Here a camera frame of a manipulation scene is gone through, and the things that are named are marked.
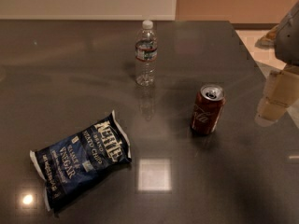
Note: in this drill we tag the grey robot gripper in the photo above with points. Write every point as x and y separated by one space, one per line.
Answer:
288 39

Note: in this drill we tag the clear plastic water bottle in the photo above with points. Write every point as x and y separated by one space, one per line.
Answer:
146 50

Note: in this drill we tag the blue Kettle chip bag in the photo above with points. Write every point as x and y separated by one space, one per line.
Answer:
72 164

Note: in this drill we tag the red cola can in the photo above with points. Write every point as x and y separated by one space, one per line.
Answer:
209 103

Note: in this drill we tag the white wall baseboard panel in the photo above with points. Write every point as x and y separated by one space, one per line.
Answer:
88 9

